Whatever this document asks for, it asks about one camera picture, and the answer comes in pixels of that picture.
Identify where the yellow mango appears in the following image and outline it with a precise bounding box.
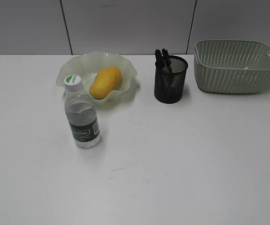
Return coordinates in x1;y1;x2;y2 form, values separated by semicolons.
89;67;122;98

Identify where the clear water bottle green label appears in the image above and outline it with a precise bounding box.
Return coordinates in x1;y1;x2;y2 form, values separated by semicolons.
64;75;101;148

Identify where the black marker pen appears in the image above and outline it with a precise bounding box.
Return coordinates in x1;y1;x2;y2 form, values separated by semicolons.
162;49;172;73
155;49;165;69

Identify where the black mesh pen holder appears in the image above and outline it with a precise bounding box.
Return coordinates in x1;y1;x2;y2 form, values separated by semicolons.
154;55;188;104

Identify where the pale green plastic basket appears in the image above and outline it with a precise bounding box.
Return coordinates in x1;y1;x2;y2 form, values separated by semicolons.
194;40;270;94

